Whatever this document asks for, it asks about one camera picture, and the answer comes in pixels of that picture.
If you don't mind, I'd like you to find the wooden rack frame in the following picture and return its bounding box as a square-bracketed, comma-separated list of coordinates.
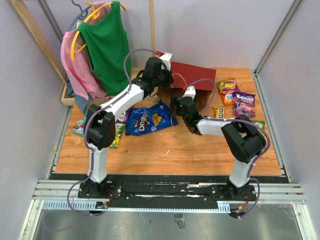
[9, 0, 161, 107]

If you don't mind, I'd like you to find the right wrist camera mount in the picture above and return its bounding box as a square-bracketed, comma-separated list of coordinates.
[182, 85, 196, 99]

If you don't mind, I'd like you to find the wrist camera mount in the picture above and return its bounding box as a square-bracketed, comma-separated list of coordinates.
[155, 51, 173, 71]
[182, 85, 196, 99]

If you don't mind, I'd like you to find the pink shirt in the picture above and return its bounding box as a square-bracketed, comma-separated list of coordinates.
[58, 1, 108, 101]

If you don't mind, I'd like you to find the purple cable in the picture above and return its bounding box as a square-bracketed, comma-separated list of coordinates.
[184, 78, 271, 221]
[67, 48, 158, 217]

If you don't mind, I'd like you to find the aluminium corner profile left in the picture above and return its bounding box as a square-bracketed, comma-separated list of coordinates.
[37, 0, 63, 43]

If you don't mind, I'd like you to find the aluminium corner profile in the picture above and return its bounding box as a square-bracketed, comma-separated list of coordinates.
[253, 0, 305, 76]
[37, 0, 63, 43]

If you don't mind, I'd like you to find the green Fox's candy packet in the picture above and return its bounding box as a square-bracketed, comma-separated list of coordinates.
[110, 122, 126, 149]

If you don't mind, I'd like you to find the red brown paper bag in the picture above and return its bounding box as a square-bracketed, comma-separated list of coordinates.
[157, 61, 216, 112]

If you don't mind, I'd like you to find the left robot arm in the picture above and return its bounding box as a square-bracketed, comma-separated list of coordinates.
[80, 52, 173, 198]

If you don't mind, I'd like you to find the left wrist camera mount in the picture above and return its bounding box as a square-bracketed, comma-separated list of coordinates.
[155, 51, 173, 71]

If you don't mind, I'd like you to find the purple Fox's candy packet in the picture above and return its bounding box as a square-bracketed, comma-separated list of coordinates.
[117, 109, 131, 124]

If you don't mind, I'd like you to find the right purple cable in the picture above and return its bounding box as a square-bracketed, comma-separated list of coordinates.
[184, 78, 271, 221]

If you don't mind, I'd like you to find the aluminium corner profile right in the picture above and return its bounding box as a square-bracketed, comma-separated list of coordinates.
[253, 0, 305, 76]

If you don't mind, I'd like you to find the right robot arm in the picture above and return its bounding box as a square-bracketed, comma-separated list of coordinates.
[169, 96, 270, 200]

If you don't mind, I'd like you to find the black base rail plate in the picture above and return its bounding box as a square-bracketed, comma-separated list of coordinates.
[77, 179, 258, 211]

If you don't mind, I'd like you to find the yellow snack packet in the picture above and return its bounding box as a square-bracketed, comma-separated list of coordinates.
[213, 106, 225, 119]

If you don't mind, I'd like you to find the yellow clothes hanger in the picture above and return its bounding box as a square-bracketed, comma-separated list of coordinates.
[70, 1, 127, 61]

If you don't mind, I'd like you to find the green tank top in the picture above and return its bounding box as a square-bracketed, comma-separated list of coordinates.
[76, 1, 132, 97]

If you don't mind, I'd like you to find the blue grey cloth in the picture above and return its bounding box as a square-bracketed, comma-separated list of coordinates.
[66, 82, 92, 114]

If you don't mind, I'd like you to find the teal snack packet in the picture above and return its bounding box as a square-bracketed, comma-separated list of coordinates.
[69, 114, 87, 137]

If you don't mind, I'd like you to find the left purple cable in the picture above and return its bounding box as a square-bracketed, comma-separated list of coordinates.
[67, 48, 158, 217]

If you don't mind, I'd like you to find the grey clothes hanger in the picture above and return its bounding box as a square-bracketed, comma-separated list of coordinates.
[67, 0, 92, 32]

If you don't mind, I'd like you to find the orange snack packet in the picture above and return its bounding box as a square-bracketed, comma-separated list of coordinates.
[217, 78, 240, 106]

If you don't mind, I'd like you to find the blue Doritos chip bag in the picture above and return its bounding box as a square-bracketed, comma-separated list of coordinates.
[125, 101, 179, 136]

